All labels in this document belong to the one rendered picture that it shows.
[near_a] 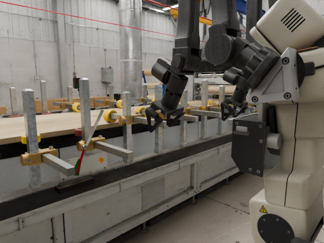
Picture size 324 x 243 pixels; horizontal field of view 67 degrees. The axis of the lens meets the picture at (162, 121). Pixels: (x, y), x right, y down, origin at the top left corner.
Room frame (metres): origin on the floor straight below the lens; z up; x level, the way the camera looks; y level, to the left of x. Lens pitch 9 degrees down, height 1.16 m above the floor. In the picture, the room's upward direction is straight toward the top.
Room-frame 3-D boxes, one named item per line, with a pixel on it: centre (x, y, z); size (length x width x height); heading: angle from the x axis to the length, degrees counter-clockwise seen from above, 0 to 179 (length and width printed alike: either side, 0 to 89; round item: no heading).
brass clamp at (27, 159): (1.02, 0.53, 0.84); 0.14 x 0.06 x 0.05; 135
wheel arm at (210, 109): (1.91, -0.37, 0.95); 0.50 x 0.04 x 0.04; 45
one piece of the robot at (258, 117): (0.79, -0.35, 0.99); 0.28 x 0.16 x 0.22; 137
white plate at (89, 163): (1.14, 0.38, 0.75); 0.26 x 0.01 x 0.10; 135
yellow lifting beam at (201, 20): (6.11, -0.81, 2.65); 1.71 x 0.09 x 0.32; 135
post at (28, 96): (1.00, 0.55, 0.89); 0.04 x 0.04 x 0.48; 45
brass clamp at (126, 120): (1.38, 0.18, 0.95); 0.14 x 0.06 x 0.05; 135
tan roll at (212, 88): (3.42, -1.07, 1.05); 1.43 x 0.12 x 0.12; 45
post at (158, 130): (1.54, 0.02, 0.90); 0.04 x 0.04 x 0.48; 45
